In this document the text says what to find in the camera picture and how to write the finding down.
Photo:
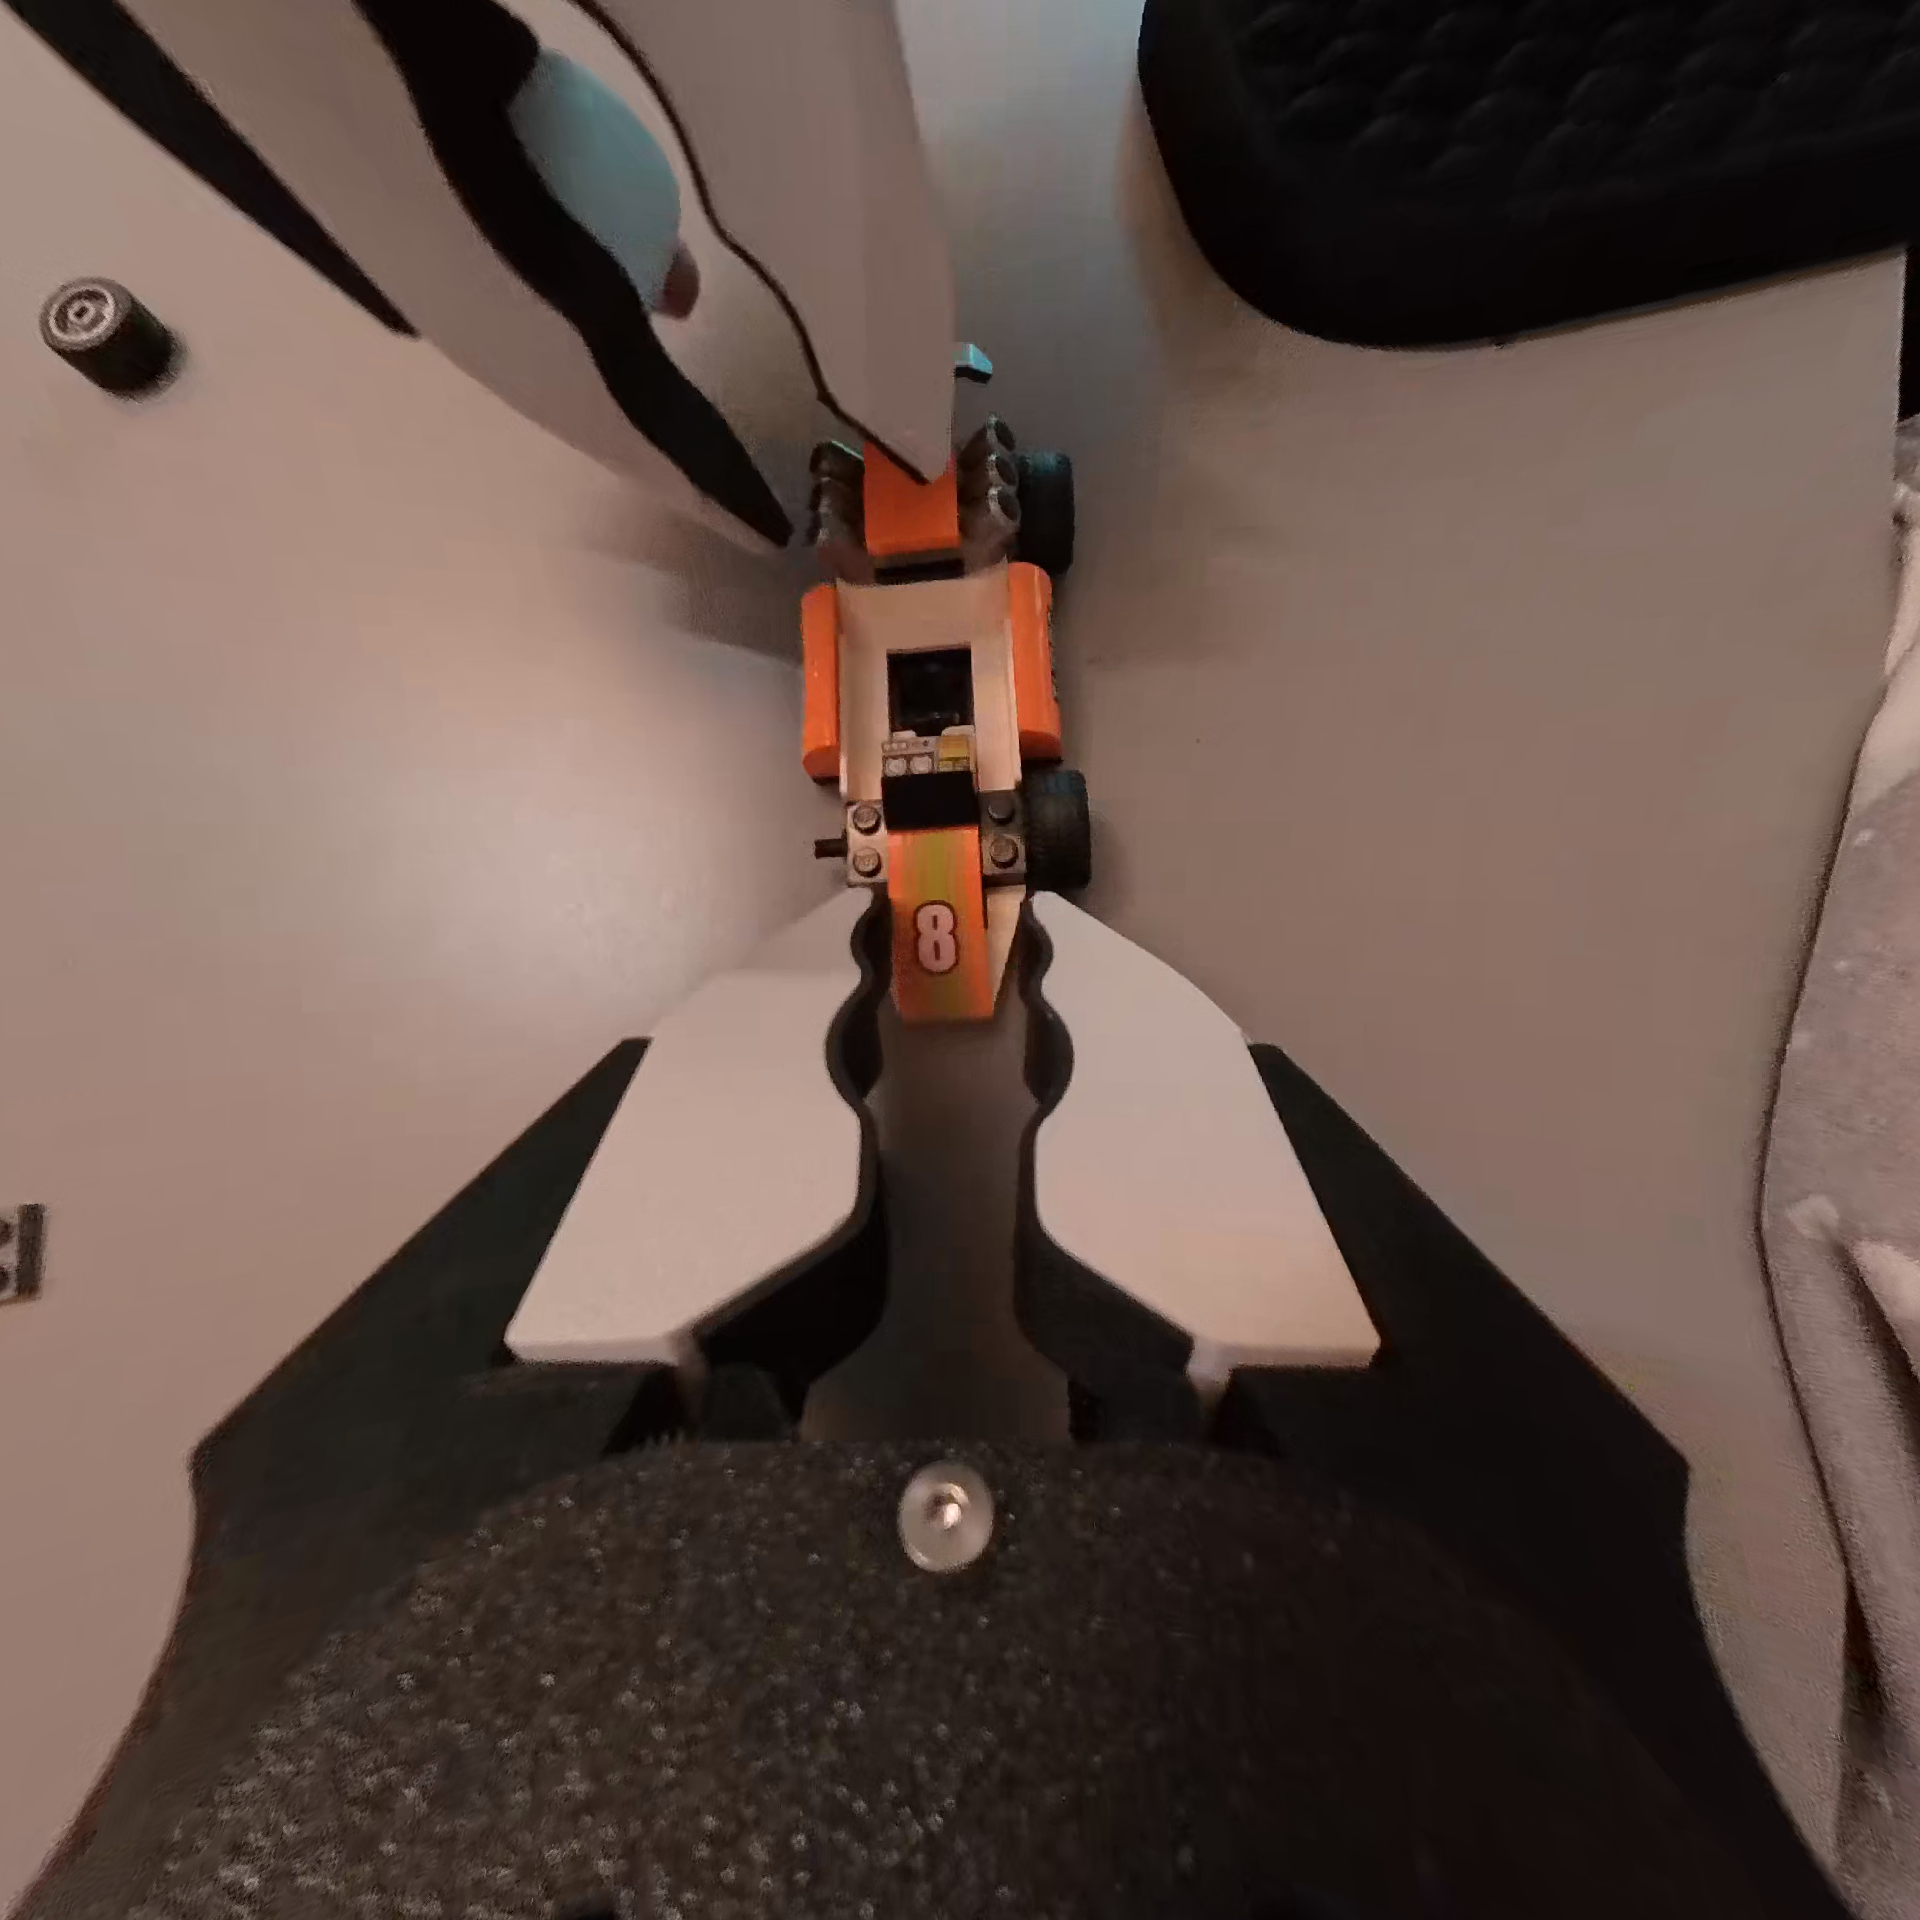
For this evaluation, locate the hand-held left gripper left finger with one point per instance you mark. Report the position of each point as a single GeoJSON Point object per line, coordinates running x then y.
{"type": "Point", "coordinates": [708, 1170]}

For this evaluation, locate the black lego tire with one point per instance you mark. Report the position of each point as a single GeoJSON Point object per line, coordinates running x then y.
{"type": "Point", "coordinates": [106, 335]}

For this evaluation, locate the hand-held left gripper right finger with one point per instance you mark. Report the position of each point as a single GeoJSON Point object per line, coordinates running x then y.
{"type": "Point", "coordinates": [1203, 1170]}

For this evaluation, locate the orange white lego car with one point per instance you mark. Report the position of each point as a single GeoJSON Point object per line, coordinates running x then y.
{"type": "Point", "coordinates": [936, 692]}

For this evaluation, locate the grey lego plate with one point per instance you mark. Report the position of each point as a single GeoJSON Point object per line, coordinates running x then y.
{"type": "Point", "coordinates": [16, 1250]}

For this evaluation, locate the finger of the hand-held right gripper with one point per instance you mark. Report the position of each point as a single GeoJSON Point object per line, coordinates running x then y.
{"type": "Point", "coordinates": [811, 180]}
{"type": "Point", "coordinates": [393, 212]}

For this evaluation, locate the black honeycomb wrist rest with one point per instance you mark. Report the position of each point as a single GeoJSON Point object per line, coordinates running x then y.
{"type": "Point", "coordinates": [1530, 152]}

